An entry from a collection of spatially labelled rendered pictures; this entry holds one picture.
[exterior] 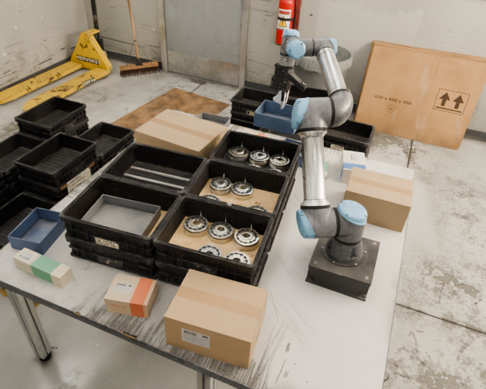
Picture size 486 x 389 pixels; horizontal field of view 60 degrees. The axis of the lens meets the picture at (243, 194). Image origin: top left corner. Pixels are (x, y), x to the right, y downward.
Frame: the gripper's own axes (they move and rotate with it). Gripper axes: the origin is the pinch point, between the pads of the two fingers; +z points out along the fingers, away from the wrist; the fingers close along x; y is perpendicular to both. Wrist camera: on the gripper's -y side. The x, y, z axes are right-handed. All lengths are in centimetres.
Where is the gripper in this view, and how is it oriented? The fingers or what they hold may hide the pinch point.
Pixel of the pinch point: (283, 106)
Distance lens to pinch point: 211.6
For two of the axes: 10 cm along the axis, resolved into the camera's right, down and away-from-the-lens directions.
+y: -9.1, -2.9, 2.9
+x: -4.0, 4.3, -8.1
